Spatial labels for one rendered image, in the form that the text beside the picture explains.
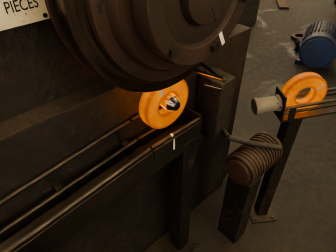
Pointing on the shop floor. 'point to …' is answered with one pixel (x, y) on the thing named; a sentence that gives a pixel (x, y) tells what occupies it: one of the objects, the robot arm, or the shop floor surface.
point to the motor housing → (245, 183)
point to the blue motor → (318, 46)
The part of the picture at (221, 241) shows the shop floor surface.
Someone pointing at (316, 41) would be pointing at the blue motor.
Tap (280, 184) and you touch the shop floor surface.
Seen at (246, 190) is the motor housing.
